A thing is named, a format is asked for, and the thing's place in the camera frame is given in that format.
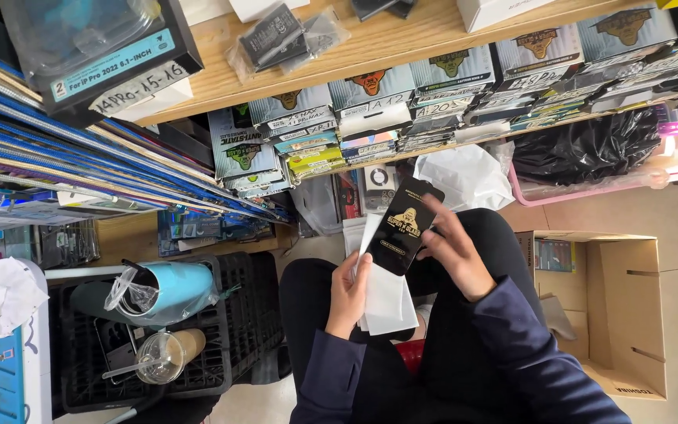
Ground person's left hand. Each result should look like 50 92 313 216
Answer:
325 251 373 340

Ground person's right hand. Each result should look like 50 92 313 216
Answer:
416 194 498 302

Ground black screen protector packet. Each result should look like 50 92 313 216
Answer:
364 178 446 278

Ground stack of white paper sleeves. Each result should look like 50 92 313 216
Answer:
355 213 420 338

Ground white plastic bag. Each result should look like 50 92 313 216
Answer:
412 144 516 213

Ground blue packet in carton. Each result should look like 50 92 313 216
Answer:
534 238 576 273

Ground pink plastic basket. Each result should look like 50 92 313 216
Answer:
507 159 671 208

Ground clear plastic bag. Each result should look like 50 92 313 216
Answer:
292 175 343 236

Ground red stool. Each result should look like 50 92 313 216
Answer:
395 338 428 375

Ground person's legs in black trousers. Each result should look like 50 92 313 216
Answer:
279 207 552 424

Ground shelf of screen protector boxes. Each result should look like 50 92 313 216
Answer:
206 6 678 198

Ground black plastic bag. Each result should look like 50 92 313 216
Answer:
512 106 663 186

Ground open cardboard box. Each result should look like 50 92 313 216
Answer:
516 230 668 401

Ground wooden shelf board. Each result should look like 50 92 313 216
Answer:
136 0 678 127

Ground black plastic crate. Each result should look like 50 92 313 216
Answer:
59 253 234 413
218 252 293 384

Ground white cardboard box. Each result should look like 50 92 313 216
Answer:
457 0 558 33

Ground plastic-wrapped black packets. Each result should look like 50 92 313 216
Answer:
226 3 352 83

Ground teal tumbler in plastic bag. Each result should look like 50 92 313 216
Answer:
70 261 220 327

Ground clear cup with iced coffee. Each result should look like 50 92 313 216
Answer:
135 329 206 385

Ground white straw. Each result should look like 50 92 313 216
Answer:
102 359 140 380

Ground black box with clear lid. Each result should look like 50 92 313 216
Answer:
0 0 204 127

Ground white crumpled tissue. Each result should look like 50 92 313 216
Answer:
0 257 49 338

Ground heap of cable packets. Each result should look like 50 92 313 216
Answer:
157 209 275 258

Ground rack of braided cables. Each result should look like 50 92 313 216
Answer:
0 41 293 225

